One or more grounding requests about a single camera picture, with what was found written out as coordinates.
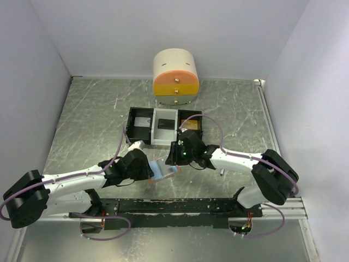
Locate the gold card in tray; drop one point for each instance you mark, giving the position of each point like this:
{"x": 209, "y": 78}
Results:
{"x": 191, "y": 124}

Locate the orange leather card holder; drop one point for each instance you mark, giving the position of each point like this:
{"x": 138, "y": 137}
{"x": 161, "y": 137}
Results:
{"x": 162, "y": 171}

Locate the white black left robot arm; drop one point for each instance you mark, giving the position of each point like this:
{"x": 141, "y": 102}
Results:
{"x": 35, "y": 195}

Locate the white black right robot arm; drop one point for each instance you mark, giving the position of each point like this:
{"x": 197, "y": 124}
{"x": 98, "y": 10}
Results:
{"x": 275, "y": 180}

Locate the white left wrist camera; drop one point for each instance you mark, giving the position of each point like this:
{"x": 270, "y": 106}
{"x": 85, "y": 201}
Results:
{"x": 139, "y": 145}

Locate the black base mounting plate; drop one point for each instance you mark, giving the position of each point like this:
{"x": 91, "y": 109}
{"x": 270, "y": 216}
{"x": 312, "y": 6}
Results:
{"x": 161, "y": 213}

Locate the black card in tray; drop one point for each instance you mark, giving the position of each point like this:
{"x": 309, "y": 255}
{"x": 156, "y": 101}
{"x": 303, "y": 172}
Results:
{"x": 167, "y": 124}

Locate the white card in tray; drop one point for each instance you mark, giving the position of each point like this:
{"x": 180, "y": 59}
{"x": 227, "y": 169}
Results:
{"x": 142, "y": 122}

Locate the round cream drawer cabinet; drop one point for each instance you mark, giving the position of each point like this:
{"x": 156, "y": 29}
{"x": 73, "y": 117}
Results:
{"x": 175, "y": 78}

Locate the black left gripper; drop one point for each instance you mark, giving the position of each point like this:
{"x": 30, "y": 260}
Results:
{"x": 146, "y": 171}

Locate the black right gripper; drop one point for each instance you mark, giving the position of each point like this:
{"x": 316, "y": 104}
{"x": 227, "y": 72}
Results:
{"x": 173, "y": 158}

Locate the three-compartment black white tray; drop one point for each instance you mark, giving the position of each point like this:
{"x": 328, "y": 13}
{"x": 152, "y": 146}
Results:
{"x": 152, "y": 135}

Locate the aluminium rail front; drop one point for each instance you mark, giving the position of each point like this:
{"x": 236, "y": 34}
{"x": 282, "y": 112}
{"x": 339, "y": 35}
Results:
{"x": 293, "y": 209}

